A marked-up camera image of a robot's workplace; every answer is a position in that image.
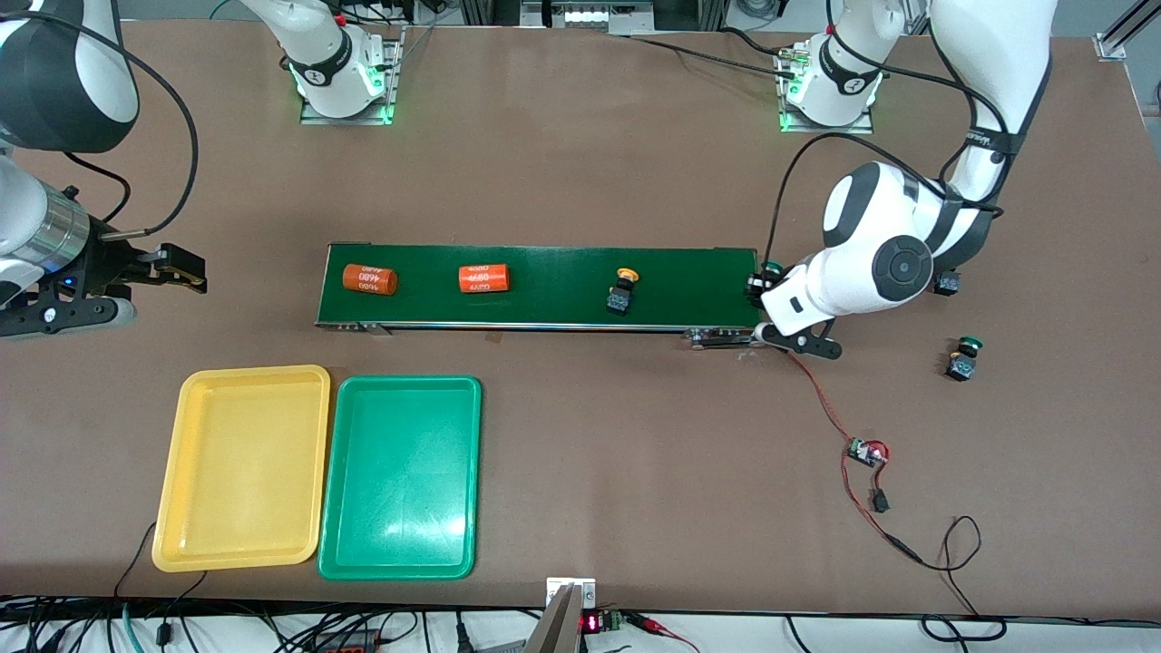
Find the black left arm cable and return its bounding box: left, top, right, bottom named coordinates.
left=765, top=0, right=1012, bottom=268

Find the grey metal pole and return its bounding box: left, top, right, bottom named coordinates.
left=523, top=585, right=586, bottom=653

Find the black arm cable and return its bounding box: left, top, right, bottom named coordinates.
left=765, top=0, right=1012, bottom=268
left=18, top=9, right=200, bottom=239

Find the red clip lead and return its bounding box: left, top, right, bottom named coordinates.
left=626, top=613, right=699, bottom=652

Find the black power cable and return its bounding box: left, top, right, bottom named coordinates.
left=921, top=515, right=1010, bottom=643

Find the orange 4680 cylinder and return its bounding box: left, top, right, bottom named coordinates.
left=458, top=264, right=511, bottom=295
left=343, top=263, right=400, bottom=297

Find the red black motor wire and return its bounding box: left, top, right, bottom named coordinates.
left=785, top=352, right=858, bottom=447

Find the red black power wire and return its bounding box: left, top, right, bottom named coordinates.
left=841, top=456, right=928, bottom=569

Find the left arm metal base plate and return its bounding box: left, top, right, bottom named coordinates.
left=778, top=44, right=877, bottom=135

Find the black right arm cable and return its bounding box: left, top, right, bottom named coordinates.
left=18, top=9, right=200, bottom=239

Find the green push button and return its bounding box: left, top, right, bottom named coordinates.
left=946, top=336, right=985, bottom=382
left=744, top=259, right=786, bottom=307

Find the thin black cable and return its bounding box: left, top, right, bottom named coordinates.
left=113, top=521, right=210, bottom=599

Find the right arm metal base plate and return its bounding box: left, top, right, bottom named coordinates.
left=299, top=25, right=405, bottom=126

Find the green plastic tray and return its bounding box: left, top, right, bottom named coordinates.
left=317, top=375, right=483, bottom=581

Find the yellow plastic tray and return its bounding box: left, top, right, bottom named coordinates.
left=151, top=365, right=332, bottom=574

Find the green conveyor belt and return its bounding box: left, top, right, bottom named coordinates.
left=315, top=243, right=772, bottom=350

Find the white lit device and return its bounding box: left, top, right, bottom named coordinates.
left=522, top=0, right=656, bottom=35

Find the black table cable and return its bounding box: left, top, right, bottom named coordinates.
left=721, top=27, right=792, bottom=57
left=626, top=34, right=799, bottom=79

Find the aluminium frame profile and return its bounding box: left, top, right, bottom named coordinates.
left=1093, top=0, right=1161, bottom=63

